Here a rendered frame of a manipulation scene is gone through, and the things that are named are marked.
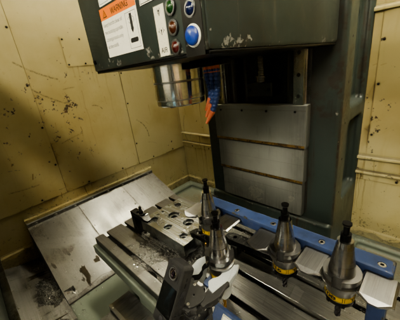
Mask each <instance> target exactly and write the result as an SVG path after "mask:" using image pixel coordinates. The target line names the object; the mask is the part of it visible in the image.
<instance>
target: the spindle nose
mask: <svg viewBox="0 0 400 320"><path fill-rule="evenodd" d="M150 71H151V75H152V82H153V84H154V85H153V86H154V93H155V97H156V101H157V106H158V107H161V108H172V107H183V106H188V105H194V104H197V103H201V102H203V101H204V100H205V97H204V95H205V91H204V80H203V69H202V68H196V69H191V68H190V64H189V62H185V63H175V64H170V65H162V66H157V67H151V68H150Z"/></svg>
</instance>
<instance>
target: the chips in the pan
mask: <svg viewBox="0 0 400 320"><path fill-rule="evenodd" d="M44 268H46V265H45V263H44V262H43V260H42V261H41V262H39V263H37V265H35V266H32V268H31V270H29V271H31V272H38V271H40V270H43V269H44ZM34 287H35V288H36V290H35V291H36V293H37V298H36V301H37V303H38V307H40V306H47V305H54V308H55V307H57V306H59V305H60V304H61V302H63V301H62V300H64V298H65V293H66V294H69V293H72V294H74V293H76V292H75V291H76V290H75V287H74V286H73V285H72V286H71V287H70V288H69V289H67V290H65V291H64V292H63V293H64V295H63V294H62V292H61V289H60V288H59V286H58V285H57V283H56V281H55V280H54V279H53V277H52V276H47V277H44V279H42V280H41V281H38V282H37V283H36V285H35V286H34ZM62 295H63V296H62ZM61 306H62V304H61Z"/></svg>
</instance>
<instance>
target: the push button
mask: <svg viewBox="0 0 400 320"><path fill-rule="evenodd" d="M198 39H199V32H198V29H197V28H196V27H195V26H193V25H190V26H188V27H187V29H186V31H185V40H186V42H187V43H188V44H189V45H191V46H193V45H195V44H196V43H197V42H198Z"/></svg>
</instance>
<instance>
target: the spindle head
mask: <svg viewBox="0 0 400 320"><path fill-rule="evenodd" d="M77 1H78V3H79V8H80V11H81V16H82V19H83V24H84V28H85V31H86V35H87V38H88V43H89V46H90V51H91V55H92V58H93V63H94V66H95V70H96V72H98V74H104V73H111V72H122V71H129V70H140V69H150V68H151V67H157V66H162V65H170V64H175V63H185V62H190V61H194V60H202V59H206V58H214V57H227V56H231V60H233V59H238V58H246V57H255V56H260V55H268V54H273V53H281V52H286V51H294V50H302V49H307V48H316V47H321V46H329V45H334V44H336V41H337V34H338V17H339V7H340V0H200V1H201V13H202V19H203V32H204V43H205V50H206V54H205V55H199V56H196V57H189V58H187V53H186V47H185V38H184V33H183V23H182V13H181V8H180V0H174V1H175V4H176V10H175V13H174V15H172V16H168V15H167V14H166V11H165V7H164V15H165V19H166V28H167V32H168V22H169V21H170V20H171V19H175V20H176V21H177V22H178V33H177V35H175V36H171V35H170V33H169V32H168V41H169V45H170V53H171V55H168V56H165V57H161V54H160V50H159V43H158V38H157V31H156V24H155V20H154V12H153V7H155V6H157V5H158V4H161V3H163V6H165V2H166V0H152V1H150V2H148V3H146V4H144V5H142V6H140V3H139V0H135V4H136V7H137V14H138V21H139V24H140V31H141V35H142V41H143V48H144V49H142V50H137V51H133V52H130V53H125V54H123V55H118V56H115V57H111V58H110V56H109V51H108V48H107V43H106V40H105V35H104V31H103V27H102V21H101V18H100V13H99V10H100V9H102V8H104V7H106V6H107V5H109V4H110V3H113V2H114V1H116V0H112V1H110V2H108V3H107V4H105V5H103V6H102V7H99V3H98V0H77ZM174 39H178V40H179V41H180V44H181V47H182V49H181V52H180V54H179V55H174V54H173V53H172V51H171V42H172V40H174Z"/></svg>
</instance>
